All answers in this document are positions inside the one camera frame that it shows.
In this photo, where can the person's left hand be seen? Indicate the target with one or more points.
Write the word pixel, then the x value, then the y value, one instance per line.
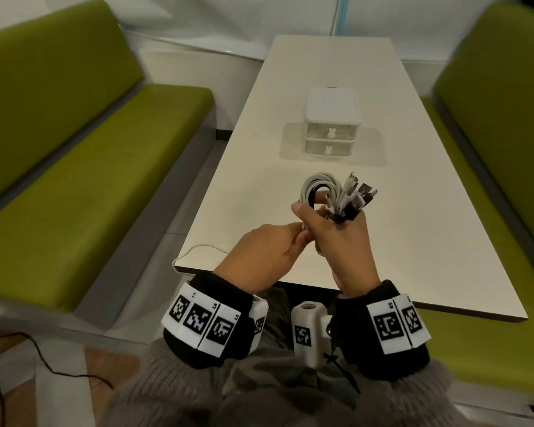
pixel 258 257

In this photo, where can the person's right hand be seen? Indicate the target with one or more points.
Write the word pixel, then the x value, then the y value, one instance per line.
pixel 347 253

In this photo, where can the white drawer box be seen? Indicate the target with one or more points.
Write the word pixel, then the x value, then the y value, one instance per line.
pixel 333 104

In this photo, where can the person's left forearm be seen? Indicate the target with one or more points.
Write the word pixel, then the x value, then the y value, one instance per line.
pixel 160 395

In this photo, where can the person's right forearm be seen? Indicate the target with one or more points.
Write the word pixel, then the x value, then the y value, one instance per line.
pixel 409 400

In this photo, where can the person's camouflage trousers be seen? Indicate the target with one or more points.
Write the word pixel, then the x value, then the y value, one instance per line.
pixel 271 378

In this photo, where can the black left marker wristband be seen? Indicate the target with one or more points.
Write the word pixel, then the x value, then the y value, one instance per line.
pixel 231 293

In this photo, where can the black marker wristband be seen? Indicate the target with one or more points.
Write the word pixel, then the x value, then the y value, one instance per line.
pixel 356 342
pixel 231 293

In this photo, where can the black right marker wristband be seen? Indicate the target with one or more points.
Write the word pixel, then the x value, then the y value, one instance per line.
pixel 356 342

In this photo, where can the green bench sofa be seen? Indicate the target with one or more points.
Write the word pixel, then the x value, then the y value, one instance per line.
pixel 93 173
pixel 507 106

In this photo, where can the beige table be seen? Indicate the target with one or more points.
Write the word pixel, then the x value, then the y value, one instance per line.
pixel 338 62

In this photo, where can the light blue vertical strip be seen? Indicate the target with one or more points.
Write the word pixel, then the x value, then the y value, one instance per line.
pixel 341 13

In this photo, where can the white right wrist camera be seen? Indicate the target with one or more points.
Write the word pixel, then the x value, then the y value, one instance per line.
pixel 302 355

